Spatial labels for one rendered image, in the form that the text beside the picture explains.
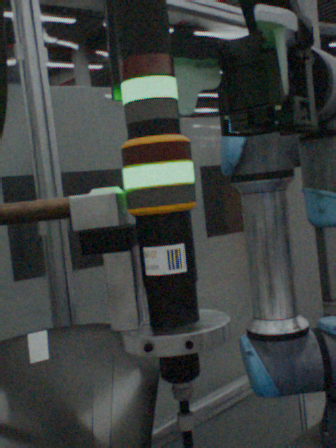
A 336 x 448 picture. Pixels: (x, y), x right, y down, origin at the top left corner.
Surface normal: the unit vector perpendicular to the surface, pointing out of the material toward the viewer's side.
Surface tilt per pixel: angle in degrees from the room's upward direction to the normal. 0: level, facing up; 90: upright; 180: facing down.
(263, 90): 90
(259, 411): 90
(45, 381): 41
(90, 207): 90
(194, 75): 94
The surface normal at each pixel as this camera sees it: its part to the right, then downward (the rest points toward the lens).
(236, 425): 0.73, -0.04
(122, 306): -0.13, 0.07
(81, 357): -0.03, -0.75
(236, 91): -0.53, 0.10
